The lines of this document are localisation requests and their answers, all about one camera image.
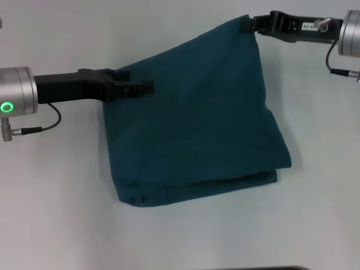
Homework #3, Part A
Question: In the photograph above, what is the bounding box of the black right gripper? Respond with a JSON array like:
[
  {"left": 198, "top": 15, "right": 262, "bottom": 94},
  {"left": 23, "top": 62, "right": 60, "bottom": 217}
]
[{"left": 239, "top": 10, "right": 345, "bottom": 45}]

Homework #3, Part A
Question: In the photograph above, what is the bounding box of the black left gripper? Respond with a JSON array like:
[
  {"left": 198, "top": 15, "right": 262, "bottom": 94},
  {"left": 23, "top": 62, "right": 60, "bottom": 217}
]
[{"left": 33, "top": 67, "right": 155, "bottom": 104}]

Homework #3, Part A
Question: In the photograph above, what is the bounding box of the teal t-shirt with FREE print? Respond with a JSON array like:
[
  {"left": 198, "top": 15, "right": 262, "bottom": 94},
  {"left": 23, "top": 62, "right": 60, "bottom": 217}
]
[{"left": 100, "top": 13, "right": 294, "bottom": 209}]

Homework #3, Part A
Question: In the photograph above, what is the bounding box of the silver elbow connector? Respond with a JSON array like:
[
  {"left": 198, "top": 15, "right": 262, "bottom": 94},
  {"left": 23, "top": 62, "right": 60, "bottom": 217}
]
[
  {"left": 314, "top": 17, "right": 331, "bottom": 33},
  {"left": 1, "top": 116, "right": 14, "bottom": 142}
]

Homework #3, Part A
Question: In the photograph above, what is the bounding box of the left gripper cable with plug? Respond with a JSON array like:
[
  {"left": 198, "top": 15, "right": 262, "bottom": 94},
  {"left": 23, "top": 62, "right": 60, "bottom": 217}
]
[{"left": 11, "top": 102, "right": 62, "bottom": 135}]

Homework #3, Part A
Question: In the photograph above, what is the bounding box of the gripper cable with plug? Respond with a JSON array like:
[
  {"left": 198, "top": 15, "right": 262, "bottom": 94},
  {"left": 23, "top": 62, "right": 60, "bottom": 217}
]
[
  {"left": 325, "top": 41, "right": 360, "bottom": 83},
  {"left": 11, "top": 102, "right": 62, "bottom": 135}
]

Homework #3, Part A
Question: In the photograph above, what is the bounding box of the right gripper cable with plug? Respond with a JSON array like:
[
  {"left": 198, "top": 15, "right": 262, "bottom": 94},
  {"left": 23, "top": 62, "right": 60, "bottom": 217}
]
[{"left": 325, "top": 41, "right": 360, "bottom": 83}]

